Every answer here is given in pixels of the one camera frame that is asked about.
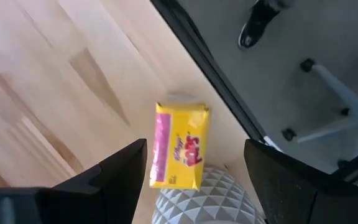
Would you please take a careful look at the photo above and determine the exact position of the black aluminium table frame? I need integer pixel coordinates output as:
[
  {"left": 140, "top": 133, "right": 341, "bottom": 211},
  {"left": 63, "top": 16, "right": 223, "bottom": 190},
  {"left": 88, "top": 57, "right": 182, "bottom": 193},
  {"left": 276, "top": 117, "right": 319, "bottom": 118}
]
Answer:
[{"left": 150, "top": 0, "right": 284, "bottom": 153}]

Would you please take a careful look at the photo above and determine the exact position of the yellow Corn Pops cereal box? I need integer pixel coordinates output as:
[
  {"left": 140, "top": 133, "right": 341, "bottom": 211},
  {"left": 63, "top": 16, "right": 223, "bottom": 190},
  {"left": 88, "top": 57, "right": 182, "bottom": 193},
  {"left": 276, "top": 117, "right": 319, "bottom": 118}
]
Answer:
[{"left": 149, "top": 101, "right": 211, "bottom": 191}]

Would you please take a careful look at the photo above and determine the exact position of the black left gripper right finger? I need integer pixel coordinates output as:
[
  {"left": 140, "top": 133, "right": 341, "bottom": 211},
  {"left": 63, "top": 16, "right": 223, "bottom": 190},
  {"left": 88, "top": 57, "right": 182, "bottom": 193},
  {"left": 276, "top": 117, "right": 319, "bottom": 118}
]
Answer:
[{"left": 244, "top": 139, "right": 358, "bottom": 224}]

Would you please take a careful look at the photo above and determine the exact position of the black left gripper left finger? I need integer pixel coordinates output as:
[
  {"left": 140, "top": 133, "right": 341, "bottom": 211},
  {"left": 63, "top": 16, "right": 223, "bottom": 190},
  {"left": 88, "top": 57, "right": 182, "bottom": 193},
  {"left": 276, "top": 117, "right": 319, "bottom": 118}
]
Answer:
[{"left": 0, "top": 138, "right": 148, "bottom": 224}]

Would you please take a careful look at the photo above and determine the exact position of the person's shoe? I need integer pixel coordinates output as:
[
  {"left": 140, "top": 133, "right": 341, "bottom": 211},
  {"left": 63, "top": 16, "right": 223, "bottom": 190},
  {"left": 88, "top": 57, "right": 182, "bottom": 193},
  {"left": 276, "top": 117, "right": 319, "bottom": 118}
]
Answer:
[{"left": 237, "top": 0, "right": 290, "bottom": 50}]

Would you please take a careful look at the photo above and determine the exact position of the white faceted plant pot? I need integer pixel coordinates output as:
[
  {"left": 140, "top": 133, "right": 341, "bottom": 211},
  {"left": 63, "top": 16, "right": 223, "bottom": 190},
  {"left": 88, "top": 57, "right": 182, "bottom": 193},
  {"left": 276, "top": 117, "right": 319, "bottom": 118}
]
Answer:
[{"left": 151, "top": 166, "right": 267, "bottom": 224}]

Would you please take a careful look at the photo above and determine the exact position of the white office chair base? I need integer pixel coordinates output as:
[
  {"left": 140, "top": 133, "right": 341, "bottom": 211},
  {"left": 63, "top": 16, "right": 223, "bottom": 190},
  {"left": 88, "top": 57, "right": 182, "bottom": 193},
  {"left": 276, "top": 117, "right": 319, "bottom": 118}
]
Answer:
[{"left": 281, "top": 51, "right": 358, "bottom": 150}]

